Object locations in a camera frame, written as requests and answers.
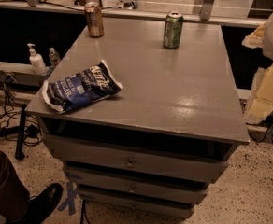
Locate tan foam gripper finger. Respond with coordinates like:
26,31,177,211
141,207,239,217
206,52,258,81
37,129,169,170
242,22,273,124

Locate blue chip bag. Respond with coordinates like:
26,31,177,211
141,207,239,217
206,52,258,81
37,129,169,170
42,60,123,113

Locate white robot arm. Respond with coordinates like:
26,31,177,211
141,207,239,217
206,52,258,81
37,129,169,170
242,13,273,124

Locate green soda can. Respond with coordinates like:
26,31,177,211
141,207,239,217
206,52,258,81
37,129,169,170
163,11,184,49

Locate grey drawer cabinet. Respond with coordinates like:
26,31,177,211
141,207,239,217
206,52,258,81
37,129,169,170
27,18,249,218

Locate brown soda can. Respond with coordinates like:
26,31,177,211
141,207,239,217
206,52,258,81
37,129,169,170
84,1,104,38

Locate small clear bottle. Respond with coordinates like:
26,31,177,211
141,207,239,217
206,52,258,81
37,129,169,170
49,48,61,67

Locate white pump bottle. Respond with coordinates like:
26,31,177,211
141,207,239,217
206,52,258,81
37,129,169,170
27,43,46,75

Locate blue tape cross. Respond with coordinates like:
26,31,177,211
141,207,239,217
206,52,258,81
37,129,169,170
58,180,82,217

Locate black leather shoe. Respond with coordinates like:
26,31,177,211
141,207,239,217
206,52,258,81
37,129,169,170
5,183,63,224

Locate black stand pole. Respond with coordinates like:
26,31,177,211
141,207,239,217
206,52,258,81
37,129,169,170
15,105,26,160

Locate brown trouser leg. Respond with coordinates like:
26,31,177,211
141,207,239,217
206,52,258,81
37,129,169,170
0,151,30,223

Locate grey metal rail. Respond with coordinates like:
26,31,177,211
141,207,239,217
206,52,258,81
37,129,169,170
0,0,266,28

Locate black floor cables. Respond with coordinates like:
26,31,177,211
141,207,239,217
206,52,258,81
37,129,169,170
0,73,44,147

